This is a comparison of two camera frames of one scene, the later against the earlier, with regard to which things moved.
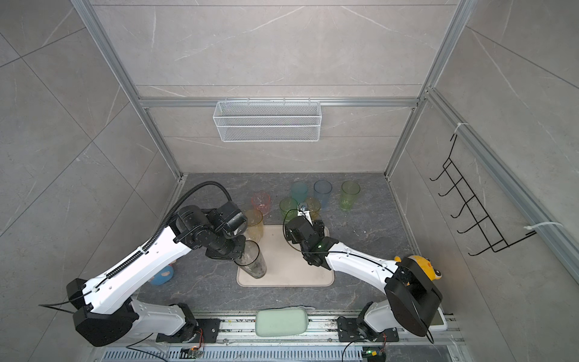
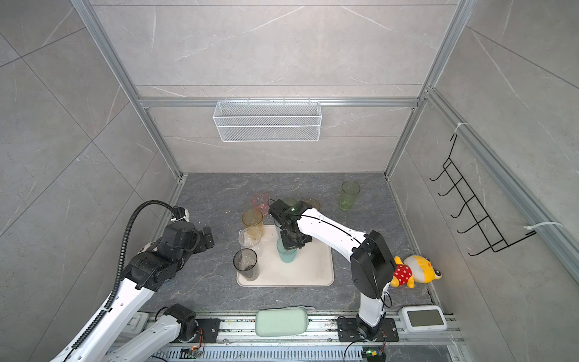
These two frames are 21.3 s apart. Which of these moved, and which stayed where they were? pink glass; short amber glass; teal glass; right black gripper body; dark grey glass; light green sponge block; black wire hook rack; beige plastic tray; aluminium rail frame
Moved: dark grey glass; right black gripper body; teal glass
Stayed: short amber glass; black wire hook rack; light green sponge block; pink glass; aluminium rail frame; beige plastic tray
